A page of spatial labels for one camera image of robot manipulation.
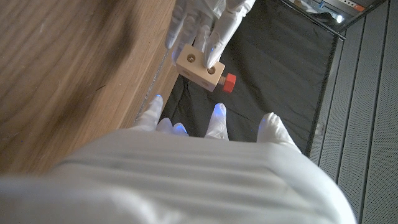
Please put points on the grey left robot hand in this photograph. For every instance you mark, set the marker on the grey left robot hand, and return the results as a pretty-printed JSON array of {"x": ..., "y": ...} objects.
[{"x": 205, "y": 21}]

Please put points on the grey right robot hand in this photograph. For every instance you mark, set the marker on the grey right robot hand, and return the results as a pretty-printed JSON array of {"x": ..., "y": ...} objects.
[{"x": 186, "y": 180}]

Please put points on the wooden block with holes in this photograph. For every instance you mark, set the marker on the wooden block with holes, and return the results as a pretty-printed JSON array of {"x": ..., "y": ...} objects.
[{"x": 199, "y": 67}]

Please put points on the red-headed wooden screw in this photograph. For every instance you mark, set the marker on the red-headed wooden screw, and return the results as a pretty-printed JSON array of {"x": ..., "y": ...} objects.
[{"x": 228, "y": 83}]

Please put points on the black backdrop curtain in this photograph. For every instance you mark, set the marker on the black backdrop curtain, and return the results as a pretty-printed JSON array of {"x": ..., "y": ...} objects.
[{"x": 264, "y": 77}]

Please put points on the black backdrop stand pole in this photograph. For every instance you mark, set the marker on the black backdrop stand pole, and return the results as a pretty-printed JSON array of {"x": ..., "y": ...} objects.
[{"x": 314, "y": 20}]

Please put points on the grey perforated panel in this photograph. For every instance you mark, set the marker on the grey perforated panel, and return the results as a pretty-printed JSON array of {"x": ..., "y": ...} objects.
[{"x": 367, "y": 124}]

